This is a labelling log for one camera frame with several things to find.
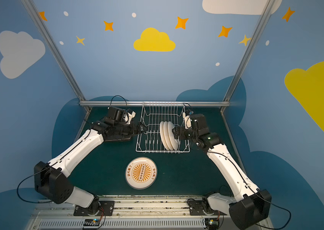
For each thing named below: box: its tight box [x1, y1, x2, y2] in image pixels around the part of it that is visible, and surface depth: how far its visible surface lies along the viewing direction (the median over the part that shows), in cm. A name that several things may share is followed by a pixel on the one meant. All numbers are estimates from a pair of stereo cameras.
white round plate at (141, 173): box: [125, 157, 158, 190], surface depth 88 cm
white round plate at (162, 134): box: [159, 120, 170, 151], surface depth 88 cm
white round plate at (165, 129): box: [162, 121, 174, 151], surface depth 88 cm
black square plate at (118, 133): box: [103, 125, 135, 142], surface depth 69 cm
